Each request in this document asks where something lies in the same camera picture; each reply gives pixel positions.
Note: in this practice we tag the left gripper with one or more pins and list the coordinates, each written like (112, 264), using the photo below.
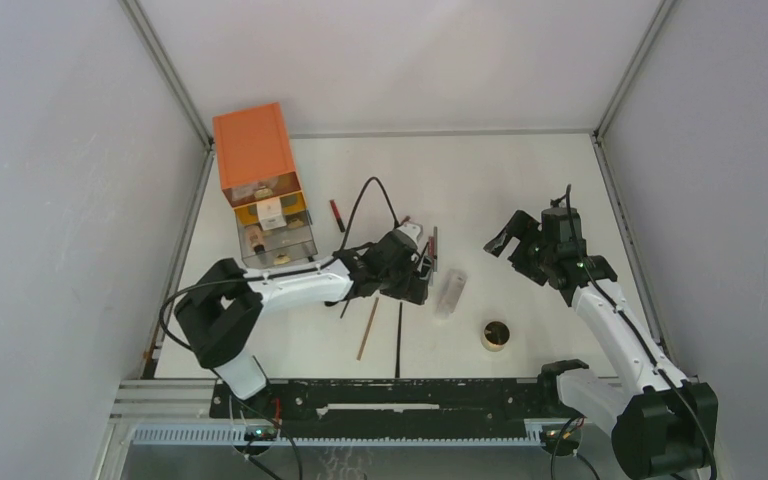
(412, 290)

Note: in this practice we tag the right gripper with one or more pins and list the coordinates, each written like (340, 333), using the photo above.
(524, 228)

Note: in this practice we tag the clear plastic tube blue label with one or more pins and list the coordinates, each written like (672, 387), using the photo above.
(451, 293)

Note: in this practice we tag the gold lid cream jar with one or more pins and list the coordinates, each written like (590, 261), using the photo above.
(495, 336)

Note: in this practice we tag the small white cardboard box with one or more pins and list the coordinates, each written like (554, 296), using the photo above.
(270, 214)

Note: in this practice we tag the orange yellow blue drawer box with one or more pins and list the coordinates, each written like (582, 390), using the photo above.
(256, 162)

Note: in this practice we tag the beige foundation tube black cap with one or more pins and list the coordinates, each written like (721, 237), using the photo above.
(254, 240)

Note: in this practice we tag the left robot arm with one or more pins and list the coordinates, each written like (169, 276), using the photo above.
(218, 314)

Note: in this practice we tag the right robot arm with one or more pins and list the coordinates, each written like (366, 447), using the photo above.
(659, 421)

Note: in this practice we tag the red lipstick silver end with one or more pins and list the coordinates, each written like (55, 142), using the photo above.
(431, 249)

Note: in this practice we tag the black eyebrow comb brush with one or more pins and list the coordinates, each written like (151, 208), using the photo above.
(344, 309)

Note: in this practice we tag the long thin black brush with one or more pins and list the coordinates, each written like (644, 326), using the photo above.
(397, 367)

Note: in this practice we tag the red lip gloss black cap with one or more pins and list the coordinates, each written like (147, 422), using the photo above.
(337, 216)

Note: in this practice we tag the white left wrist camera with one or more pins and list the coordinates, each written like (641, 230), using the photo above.
(412, 230)

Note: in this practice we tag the aluminium frame rail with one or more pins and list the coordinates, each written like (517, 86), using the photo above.
(153, 44)

